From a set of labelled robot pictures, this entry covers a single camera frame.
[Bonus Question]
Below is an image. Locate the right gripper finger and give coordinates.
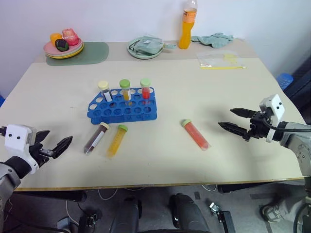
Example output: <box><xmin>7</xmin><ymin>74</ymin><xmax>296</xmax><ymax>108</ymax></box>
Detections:
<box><xmin>229</xmin><ymin>107</ymin><xmax>256</xmax><ymax>120</ymax></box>
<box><xmin>217</xmin><ymin>121</ymin><xmax>249</xmax><ymax>139</ymax></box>

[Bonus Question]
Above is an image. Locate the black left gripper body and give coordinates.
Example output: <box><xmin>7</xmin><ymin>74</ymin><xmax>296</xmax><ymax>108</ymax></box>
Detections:
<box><xmin>30</xmin><ymin>142</ymin><xmax>53</xmax><ymax>168</ymax></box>

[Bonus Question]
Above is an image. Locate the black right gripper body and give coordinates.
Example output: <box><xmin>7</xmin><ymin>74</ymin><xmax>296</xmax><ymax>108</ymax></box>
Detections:
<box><xmin>243</xmin><ymin>110</ymin><xmax>273</xmax><ymax>142</ymax></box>

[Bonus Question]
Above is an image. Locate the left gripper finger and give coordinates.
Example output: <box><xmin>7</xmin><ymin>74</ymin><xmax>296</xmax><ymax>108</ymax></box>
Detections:
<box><xmin>36</xmin><ymin>130</ymin><xmax>51</xmax><ymax>147</ymax></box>
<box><xmin>49</xmin><ymin>135</ymin><xmax>74</xmax><ymax>160</ymax></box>

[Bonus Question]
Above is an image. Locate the dark red tube cream cap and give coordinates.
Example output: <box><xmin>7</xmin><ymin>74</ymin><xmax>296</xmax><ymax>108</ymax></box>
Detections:
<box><xmin>83</xmin><ymin>121</ymin><xmax>111</xmax><ymax>156</ymax></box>

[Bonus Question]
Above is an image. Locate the red tube green cap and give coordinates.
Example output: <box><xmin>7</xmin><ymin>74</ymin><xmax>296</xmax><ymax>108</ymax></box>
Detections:
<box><xmin>180</xmin><ymin>118</ymin><xmax>211</xmax><ymax>151</ymax></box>
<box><xmin>139</xmin><ymin>78</ymin><xmax>152</xmax><ymax>100</ymax></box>

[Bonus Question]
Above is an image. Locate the yellow tube green cap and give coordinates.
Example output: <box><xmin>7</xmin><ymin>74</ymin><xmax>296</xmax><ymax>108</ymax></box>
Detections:
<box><xmin>105</xmin><ymin>124</ymin><xmax>129</xmax><ymax>159</ymax></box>
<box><xmin>119</xmin><ymin>79</ymin><xmax>132</xmax><ymax>101</ymax></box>

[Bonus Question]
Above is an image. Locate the blue test tube rack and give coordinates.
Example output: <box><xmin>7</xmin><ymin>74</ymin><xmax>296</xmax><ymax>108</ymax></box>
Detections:
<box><xmin>87</xmin><ymin>87</ymin><xmax>158</xmax><ymax>126</ymax></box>

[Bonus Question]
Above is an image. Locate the clear tube cream cap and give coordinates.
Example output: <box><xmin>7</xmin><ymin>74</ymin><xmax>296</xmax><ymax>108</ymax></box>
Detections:
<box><xmin>97</xmin><ymin>80</ymin><xmax>113</xmax><ymax>102</ymax></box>

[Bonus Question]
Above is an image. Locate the blue ribbed container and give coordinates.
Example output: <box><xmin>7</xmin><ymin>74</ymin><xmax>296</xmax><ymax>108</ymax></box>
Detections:
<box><xmin>276</xmin><ymin>72</ymin><xmax>295</xmax><ymax>91</ymax></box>

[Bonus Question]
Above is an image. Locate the clear zip bag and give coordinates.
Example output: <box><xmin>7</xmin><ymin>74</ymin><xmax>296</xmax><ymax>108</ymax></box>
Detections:
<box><xmin>196</xmin><ymin>50</ymin><xmax>248</xmax><ymax>71</ymax></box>

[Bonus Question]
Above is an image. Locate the black chair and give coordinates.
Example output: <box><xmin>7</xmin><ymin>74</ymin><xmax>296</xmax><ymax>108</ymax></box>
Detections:
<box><xmin>283</xmin><ymin>55</ymin><xmax>311</xmax><ymax>115</ymax></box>

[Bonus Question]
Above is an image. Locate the pale green cloth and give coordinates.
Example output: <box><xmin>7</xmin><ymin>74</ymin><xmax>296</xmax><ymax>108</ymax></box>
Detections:
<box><xmin>190</xmin><ymin>32</ymin><xmax>235</xmax><ymax>49</ymax></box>

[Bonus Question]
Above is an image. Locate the black floor device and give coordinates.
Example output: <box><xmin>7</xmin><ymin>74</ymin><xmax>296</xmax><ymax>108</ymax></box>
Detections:
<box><xmin>77</xmin><ymin>213</ymin><xmax>103</xmax><ymax>233</ymax></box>

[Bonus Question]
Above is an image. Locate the yellow plate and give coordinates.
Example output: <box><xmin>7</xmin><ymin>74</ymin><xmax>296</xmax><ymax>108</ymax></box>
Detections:
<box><xmin>45</xmin><ymin>42</ymin><xmax>85</xmax><ymax>60</ymax></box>

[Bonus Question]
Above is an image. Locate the pink plate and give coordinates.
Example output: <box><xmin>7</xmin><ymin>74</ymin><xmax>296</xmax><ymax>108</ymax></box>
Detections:
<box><xmin>43</xmin><ymin>38</ymin><xmax>84</xmax><ymax>56</ymax></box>

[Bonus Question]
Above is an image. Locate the grey sneaker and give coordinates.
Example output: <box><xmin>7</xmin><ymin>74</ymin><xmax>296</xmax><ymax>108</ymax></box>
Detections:
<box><xmin>261</xmin><ymin>202</ymin><xmax>288</xmax><ymax>224</ymax></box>

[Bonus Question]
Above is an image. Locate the black foot pedal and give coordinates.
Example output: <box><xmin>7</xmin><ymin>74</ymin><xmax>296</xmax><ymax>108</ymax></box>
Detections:
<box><xmin>209</xmin><ymin>202</ymin><xmax>236</xmax><ymax>233</ymax></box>

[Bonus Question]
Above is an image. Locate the dark toy fruit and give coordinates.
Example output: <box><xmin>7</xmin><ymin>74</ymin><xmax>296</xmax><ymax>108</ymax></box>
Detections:
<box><xmin>54</xmin><ymin>39</ymin><xmax>69</xmax><ymax>52</ymax></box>

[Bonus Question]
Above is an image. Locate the green placemat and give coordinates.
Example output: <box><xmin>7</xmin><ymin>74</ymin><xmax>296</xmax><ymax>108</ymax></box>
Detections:
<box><xmin>46</xmin><ymin>41</ymin><xmax>110</xmax><ymax>67</ymax></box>

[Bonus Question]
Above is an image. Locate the dark rounded shape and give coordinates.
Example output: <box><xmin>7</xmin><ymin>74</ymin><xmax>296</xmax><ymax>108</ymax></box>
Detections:
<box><xmin>169</xmin><ymin>193</ymin><xmax>211</xmax><ymax>233</ymax></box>

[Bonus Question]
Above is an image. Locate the orange toy fruit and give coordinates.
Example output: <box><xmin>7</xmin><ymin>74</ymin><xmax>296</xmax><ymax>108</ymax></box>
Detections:
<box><xmin>50</xmin><ymin>32</ymin><xmax>64</xmax><ymax>45</ymax></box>

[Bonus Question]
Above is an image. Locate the orange drink bottle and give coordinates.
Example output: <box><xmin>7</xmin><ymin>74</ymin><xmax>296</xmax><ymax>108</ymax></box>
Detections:
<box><xmin>178</xmin><ymin>0</ymin><xmax>198</xmax><ymax>50</ymax></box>

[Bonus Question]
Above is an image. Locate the pink toy apple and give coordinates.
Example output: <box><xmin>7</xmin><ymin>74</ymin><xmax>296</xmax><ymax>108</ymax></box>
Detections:
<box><xmin>62</xmin><ymin>28</ymin><xmax>80</xmax><ymax>46</ymax></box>

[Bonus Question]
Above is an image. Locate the pale green plate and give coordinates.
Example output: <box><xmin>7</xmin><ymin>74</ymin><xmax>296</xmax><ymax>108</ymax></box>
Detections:
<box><xmin>126</xmin><ymin>36</ymin><xmax>164</xmax><ymax>60</ymax></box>

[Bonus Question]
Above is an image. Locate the pale green pouch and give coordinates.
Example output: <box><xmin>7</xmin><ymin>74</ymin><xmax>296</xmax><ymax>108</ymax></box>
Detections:
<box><xmin>132</xmin><ymin>35</ymin><xmax>177</xmax><ymax>55</ymax></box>

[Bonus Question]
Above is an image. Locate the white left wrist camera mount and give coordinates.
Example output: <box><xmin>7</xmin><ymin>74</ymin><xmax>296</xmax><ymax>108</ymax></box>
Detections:
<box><xmin>4</xmin><ymin>124</ymin><xmax>41</xmax><ymax>175</ymax></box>

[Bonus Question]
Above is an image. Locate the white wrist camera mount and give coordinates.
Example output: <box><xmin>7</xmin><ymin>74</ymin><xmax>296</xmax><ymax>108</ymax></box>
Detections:
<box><xmin>259</xmin><ymin>94</ymin><xmax>286</xmax><ymax>143</ymax></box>
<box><xmin>4</xmin><ymin>124</ymin><xmax>41</xmax><ymax>175</ymax></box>

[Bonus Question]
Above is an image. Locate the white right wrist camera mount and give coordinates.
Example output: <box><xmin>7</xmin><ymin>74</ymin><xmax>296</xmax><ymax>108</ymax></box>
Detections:
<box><xmin>259</xmin><ymin>94</ymin><xmax>286</xmax><ymax>143</ymax></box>

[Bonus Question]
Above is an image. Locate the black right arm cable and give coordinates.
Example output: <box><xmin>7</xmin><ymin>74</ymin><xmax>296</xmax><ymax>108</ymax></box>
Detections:
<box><xmin>263</xmin><ymin>118</ymin><xmax>311</xmax><ymax>133</ymax></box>

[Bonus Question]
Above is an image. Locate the black table frame bar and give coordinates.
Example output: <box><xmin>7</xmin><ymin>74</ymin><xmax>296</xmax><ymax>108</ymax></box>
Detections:
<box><xmin>14</xmin><ymin>190</ymin><xmax>87</xmax><ymax>202</ymax></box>
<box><xmin>217</xmin><ymin>179</ymin><xmax>305</xmax><ymax>194</ymax></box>

